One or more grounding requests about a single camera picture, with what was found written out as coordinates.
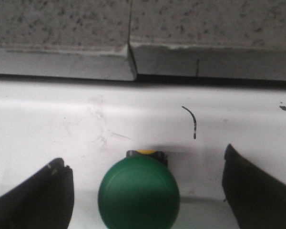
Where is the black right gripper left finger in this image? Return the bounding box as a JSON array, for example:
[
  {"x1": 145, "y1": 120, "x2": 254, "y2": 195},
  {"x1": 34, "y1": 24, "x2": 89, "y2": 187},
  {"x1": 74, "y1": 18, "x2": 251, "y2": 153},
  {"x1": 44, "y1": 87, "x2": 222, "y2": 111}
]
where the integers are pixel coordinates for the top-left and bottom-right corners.
[{"x1": 0, "y1": 158, "x2": 74, "y2": 229}]

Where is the green mushroom push button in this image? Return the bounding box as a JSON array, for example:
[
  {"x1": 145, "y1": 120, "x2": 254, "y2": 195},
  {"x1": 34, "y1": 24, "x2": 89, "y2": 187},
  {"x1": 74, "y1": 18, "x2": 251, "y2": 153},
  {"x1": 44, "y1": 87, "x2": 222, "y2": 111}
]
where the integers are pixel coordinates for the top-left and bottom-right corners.
[{"x1": 98, "y1": 150, "x2": 180, "y2": 229}]

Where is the grey stone ledge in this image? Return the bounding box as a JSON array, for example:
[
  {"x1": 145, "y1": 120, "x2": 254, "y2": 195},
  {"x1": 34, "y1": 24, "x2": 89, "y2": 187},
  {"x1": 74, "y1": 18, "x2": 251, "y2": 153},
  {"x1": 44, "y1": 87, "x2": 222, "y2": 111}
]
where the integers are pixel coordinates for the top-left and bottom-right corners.
[{"x1": 0, "y1": 0, "x2": 286, "y2": 81}]

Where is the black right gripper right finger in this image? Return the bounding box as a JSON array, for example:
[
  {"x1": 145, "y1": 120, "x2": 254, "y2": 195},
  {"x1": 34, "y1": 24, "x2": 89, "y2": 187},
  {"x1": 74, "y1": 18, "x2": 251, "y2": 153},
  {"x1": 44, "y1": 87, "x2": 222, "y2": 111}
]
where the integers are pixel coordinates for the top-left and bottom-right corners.
[{"x1": 222, "y1": 145, "x2": 286, "y2": 229}]

